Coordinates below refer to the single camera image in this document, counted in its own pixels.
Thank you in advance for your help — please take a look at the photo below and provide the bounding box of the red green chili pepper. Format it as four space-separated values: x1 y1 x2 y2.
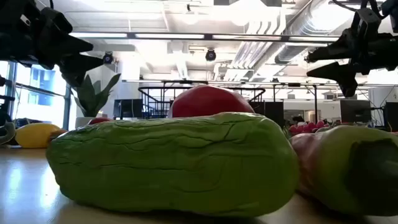
289 124 398 217

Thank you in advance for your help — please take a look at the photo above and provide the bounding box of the dark green chili pepper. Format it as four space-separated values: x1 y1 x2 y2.
0 121 16 146

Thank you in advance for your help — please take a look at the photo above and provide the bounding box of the black overhead frame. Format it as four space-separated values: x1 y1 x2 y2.
121 79 398 124

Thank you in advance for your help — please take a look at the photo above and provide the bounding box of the red grape bunch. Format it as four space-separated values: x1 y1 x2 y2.
288 120 330 136

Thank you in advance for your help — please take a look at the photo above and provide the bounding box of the green potted plant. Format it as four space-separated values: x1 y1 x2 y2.
70 73 121 118

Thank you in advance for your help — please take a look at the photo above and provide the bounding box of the long ceiling light bar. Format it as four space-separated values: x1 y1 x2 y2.
68 32 341 44

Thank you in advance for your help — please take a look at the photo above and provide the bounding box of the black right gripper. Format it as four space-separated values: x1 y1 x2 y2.
306 7 398 98

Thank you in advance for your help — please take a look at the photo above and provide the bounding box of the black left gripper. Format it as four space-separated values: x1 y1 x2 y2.
0 0 104 88

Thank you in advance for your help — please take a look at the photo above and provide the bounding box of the silver ventilation duct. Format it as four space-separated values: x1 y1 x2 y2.
275 0 358 65

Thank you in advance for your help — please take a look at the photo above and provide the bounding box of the black wire basket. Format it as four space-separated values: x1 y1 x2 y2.
137 86 266 119

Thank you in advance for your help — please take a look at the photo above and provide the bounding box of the small red fruit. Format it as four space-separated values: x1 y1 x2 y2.
88 116 113 126

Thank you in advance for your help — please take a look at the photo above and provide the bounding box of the light green bitter gourd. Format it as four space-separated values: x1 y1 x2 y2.
45 111 300 218

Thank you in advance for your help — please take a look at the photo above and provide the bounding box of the black computer monitor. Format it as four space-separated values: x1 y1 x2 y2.
340 99 373 124
384 101 398 131
113 98 144 121

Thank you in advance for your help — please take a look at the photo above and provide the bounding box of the black cabinet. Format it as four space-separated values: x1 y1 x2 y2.
250 101 284 127

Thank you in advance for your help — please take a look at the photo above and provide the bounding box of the yellow lemon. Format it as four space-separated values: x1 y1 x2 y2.
14 123 63 149

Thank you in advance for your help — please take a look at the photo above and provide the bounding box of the big red round fruit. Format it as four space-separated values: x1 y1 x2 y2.
167 84 256 118

